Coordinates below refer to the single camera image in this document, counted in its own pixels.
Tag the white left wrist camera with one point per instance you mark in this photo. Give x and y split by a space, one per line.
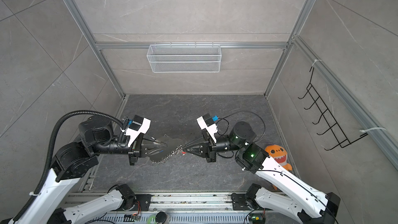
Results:
136 126

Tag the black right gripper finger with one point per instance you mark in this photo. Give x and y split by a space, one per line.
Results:
197 152
194 145

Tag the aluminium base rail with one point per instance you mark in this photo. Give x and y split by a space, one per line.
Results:
203 208

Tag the black wire hook rack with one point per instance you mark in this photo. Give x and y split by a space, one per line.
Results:
326 116

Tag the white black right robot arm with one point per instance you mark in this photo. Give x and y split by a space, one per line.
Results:
298 200

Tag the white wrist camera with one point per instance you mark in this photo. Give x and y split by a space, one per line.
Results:
208 123
136 126

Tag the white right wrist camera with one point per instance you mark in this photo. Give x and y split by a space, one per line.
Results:
208 123

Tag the orange round toy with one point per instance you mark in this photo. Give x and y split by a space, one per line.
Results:
280 155

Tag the white wire mesh basket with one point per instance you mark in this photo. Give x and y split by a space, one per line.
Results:
189 58

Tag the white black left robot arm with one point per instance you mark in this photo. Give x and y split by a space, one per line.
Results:
99 134

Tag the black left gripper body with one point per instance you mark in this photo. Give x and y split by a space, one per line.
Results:
133 151

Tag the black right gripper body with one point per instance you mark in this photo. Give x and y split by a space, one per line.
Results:
212 154

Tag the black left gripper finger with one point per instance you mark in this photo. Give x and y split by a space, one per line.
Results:
153 143
156 153

